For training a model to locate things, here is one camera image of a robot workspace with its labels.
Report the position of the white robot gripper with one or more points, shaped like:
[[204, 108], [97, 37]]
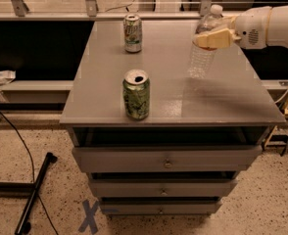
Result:
[[251, 28]]

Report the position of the clear plastic water bottle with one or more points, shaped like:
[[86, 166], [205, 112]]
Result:
[[201, 58]]

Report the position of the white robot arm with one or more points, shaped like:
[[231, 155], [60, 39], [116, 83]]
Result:
[[277, 28]]

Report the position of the white green 7up can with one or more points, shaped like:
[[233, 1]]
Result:
[[132, 28]]

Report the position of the green crumpled soda can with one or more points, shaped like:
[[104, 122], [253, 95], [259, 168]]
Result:
[[136, 94]]

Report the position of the grey drawer cabinet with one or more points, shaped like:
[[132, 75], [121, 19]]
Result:
[[185, 155]]

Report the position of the grey metal railing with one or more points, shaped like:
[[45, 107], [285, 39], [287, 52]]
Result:
[[85, 7]]

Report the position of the crumpled silver bag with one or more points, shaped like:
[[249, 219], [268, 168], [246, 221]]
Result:
[[7, 76]]

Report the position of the black metal floor stand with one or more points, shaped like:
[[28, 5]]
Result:
[[30, 191]]

